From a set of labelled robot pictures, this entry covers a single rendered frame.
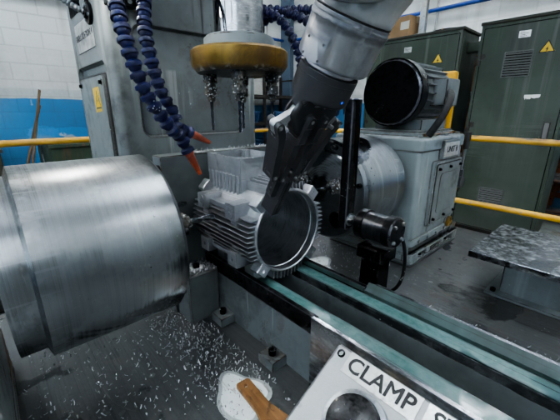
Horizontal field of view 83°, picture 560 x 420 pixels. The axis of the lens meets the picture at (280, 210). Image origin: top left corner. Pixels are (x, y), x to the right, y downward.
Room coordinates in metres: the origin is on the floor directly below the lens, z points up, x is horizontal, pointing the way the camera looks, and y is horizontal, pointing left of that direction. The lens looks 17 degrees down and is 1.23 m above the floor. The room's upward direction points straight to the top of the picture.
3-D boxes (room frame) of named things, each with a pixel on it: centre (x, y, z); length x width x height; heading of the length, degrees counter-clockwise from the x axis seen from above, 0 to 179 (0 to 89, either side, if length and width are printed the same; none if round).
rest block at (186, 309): (0.61, 0.18, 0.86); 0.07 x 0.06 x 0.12; 132
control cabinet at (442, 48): (3.80, -1.51, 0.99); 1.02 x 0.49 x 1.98; 43
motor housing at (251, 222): (0.63, 0.05, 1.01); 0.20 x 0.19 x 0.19; 42
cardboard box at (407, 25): (4.01, -1.36, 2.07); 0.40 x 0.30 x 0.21; 35
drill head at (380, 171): (0.85, -0.20, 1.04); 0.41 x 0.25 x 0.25; 132
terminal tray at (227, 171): (0.66, 0.08, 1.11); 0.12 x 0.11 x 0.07; 42
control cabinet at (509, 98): (3.06, -2.19, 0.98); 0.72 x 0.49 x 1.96; 43
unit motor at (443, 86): (1.03, -0.44, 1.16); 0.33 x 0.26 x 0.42; 132
